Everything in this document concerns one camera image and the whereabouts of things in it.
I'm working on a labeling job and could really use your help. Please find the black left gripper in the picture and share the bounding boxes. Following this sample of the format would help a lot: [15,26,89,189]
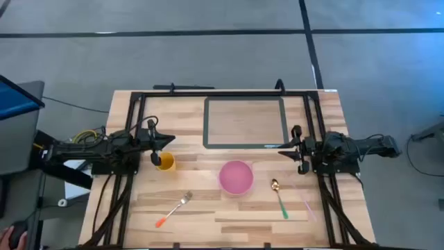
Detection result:
[139,133,176,167]

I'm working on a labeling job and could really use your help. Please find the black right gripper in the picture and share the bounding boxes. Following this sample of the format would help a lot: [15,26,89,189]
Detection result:
[277,137,314,176]

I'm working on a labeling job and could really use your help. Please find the yellow plastic cup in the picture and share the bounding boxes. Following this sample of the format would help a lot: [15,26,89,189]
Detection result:
[155,151,177,172]

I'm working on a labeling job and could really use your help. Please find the spoon with green handle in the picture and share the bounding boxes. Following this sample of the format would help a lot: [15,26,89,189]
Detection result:
[271,178,289,220]

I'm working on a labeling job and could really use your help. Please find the pink translucent straw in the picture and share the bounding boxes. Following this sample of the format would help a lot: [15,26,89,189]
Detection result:
[298,189,318,223]

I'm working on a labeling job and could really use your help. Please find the pink plastic bowl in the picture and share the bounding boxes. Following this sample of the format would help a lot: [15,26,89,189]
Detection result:
[217,159,255,197]

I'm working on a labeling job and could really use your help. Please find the fork with orange handle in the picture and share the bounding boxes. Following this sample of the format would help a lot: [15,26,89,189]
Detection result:
[155,190,194,229]

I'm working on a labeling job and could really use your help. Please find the translucent mat with dark border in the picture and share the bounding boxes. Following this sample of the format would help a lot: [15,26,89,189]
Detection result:
[203,96,291,150]

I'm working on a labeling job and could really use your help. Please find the black flat bar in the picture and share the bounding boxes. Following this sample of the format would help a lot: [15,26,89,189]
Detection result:
[153,83,216,92]

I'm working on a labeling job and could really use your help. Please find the grey chair base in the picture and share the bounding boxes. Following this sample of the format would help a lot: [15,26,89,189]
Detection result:
[411,119,444,142]

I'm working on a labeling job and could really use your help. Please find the blue computer screen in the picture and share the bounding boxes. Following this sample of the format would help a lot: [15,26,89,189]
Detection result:
[0,74,46,121]

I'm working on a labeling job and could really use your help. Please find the black computer mouse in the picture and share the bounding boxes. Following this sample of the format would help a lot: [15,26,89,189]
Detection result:
[8,221,28,248]

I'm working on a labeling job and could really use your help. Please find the person's hand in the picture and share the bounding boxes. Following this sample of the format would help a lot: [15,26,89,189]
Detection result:
[0,225,28,250]

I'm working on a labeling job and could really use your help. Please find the black aluminium table frame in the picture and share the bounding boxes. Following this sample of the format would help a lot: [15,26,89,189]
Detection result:
[81,89,375,249]

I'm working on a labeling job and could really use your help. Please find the yellow cable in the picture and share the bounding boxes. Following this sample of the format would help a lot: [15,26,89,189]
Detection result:
[71,129,99,144]

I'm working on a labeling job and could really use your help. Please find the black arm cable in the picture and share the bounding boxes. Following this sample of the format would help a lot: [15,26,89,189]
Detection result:
[90,173,114,241]

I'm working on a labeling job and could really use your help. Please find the thin black floor cable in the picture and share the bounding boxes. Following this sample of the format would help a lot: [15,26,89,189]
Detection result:
[41,96,110,115]

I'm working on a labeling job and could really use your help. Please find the black looped floor cable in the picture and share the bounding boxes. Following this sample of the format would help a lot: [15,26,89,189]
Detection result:
[405,134,444,178]

